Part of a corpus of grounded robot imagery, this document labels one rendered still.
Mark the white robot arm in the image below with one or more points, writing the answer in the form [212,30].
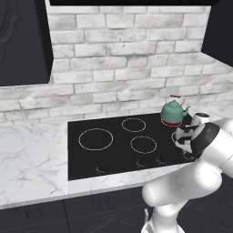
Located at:
[194,179]

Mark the black cupboard door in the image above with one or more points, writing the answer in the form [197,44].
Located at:
[109,225]

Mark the black extractor hood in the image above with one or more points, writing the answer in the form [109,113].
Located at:
[133,2]

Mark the black glass hob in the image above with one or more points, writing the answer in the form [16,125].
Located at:
[118,157]

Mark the teal kettle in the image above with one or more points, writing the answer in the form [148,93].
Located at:
[171,113]

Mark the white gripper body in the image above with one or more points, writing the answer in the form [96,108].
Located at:
[183,140]

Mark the black hob knob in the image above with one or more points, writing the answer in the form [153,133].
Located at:
[140,163]
[101,168]
[188,156]
[161,159]

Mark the black wall cupboard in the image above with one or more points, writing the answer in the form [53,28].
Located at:
[21,42]
[220,30]

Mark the black drawer front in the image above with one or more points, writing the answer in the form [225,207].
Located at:
[100,202]
[30,217]

